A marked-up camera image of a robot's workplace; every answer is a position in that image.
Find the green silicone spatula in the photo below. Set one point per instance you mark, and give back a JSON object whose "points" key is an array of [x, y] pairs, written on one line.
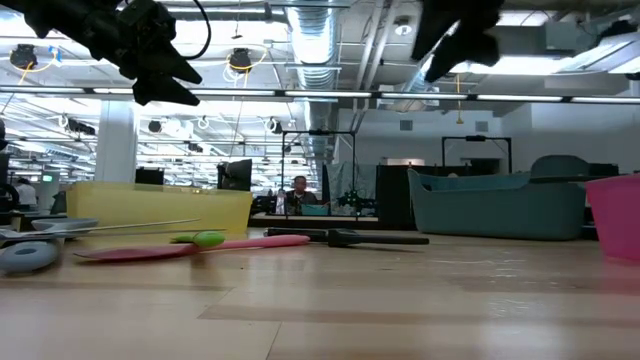
{"points": [[207, 239]]}

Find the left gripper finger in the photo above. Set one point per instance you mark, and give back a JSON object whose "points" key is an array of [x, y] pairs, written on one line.
{"points": [[155, 90], [170, 65]]}

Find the white building column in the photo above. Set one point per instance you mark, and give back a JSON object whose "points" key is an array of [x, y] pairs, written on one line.
{"points": [[116, 145]]}

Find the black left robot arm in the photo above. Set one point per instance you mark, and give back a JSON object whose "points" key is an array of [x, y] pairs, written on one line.
{"points": [[55, 20]]}

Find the pink silicone spatula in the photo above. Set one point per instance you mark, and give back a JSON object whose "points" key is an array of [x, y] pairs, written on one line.
{"points": [[260, 242]]}

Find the black aluminium table frame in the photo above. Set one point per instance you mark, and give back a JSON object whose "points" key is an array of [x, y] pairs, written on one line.
{"points": [[350, 224]]}

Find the person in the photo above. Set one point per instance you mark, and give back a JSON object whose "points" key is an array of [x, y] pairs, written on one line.
{"points": [[300, 197], [24, 195]]}

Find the black ceiling device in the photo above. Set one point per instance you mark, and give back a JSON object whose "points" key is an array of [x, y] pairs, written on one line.
{"points": [[23, 56], [240, 60]]}

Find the yellow plastic bin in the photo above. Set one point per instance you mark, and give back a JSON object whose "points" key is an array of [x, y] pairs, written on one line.
{"points": [[150, 207]]}

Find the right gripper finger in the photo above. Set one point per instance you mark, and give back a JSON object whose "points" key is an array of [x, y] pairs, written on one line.
{"points": [[450, 55], [435, 25]]}

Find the teal plastic bin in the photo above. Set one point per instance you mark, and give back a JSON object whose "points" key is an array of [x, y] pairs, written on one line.
{"points": [[500, 215]]}

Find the black cabinet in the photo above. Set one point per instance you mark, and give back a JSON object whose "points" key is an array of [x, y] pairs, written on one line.
{"points": [[392, 195]]}

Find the grey plastic sheet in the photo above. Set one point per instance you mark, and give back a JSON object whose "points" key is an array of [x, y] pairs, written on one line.
{"points": [[345, 175]]}

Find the reddish pink plastic bin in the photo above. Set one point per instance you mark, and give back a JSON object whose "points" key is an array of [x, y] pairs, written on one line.
{"points": [[617, 220]]}

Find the black background monitor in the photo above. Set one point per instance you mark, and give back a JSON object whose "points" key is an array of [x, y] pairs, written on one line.
{"points": [[149, 176], [235, 175]]}

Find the ceiling light strip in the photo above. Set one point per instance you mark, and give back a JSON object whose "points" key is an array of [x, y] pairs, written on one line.
{"points": [[325, 94]]}

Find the silver ventilation duct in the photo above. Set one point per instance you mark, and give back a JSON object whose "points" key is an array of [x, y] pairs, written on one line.
{"points": [[420, 75], [312, 45]]}

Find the black gantry frame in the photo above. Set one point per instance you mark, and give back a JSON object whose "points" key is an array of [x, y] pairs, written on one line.
{"points": [[475, 138]]}

